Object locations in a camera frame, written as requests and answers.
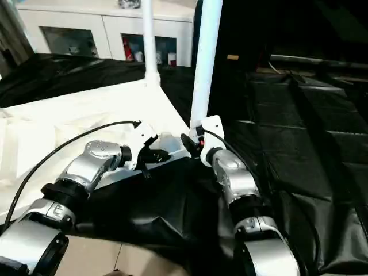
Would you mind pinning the white plastic table top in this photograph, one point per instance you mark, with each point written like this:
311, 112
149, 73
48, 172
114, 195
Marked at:
72, 115

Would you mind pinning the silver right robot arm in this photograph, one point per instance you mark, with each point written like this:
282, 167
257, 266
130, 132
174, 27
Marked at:
238, 178

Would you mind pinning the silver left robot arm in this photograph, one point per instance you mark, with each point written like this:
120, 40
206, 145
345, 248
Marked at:
97, 155

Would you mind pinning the small white cup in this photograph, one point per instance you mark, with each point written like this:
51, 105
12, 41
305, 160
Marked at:
138, 56
171, 59

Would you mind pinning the small yellow label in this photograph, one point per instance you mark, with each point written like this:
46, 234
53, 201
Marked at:
232, 57

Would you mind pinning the black glossy mat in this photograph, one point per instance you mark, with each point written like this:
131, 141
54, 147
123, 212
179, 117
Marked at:
302, 143

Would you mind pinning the red package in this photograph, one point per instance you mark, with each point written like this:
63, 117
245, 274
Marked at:
127, 50

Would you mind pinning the dark brown rounded object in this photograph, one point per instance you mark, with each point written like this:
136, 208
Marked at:
115, 273

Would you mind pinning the white glass door cabinet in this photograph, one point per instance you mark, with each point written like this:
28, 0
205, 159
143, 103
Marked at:
106, 23

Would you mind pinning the black flat monitor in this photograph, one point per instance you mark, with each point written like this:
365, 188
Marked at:
316, 59

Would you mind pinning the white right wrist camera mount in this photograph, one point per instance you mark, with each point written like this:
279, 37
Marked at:
214, 126

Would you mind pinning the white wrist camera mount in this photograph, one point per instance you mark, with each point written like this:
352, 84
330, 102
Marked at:
142, 132
214, 126

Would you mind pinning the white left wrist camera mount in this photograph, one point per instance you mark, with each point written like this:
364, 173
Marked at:
142, 132

